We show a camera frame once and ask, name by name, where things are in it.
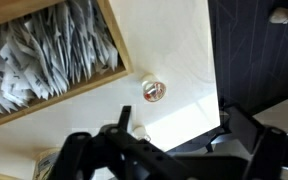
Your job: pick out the small wooden sachet box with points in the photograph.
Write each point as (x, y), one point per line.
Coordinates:
(115, 36)

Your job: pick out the white furniture foot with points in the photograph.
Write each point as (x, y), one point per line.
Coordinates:
(282, 16)

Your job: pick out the small white creamer cup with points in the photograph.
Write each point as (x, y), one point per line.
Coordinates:
(140, 132)

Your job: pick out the creamer cup red foil lid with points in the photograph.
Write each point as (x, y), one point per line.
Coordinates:
(154, 89)

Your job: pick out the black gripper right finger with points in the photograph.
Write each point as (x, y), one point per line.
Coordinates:
(277, 153)

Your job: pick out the white sachet pile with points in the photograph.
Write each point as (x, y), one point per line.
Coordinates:
(44, 53)

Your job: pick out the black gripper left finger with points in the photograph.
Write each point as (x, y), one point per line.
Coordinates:
(117, 156)

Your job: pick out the single patterned paper cup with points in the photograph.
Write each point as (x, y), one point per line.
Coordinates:
(45, 165)

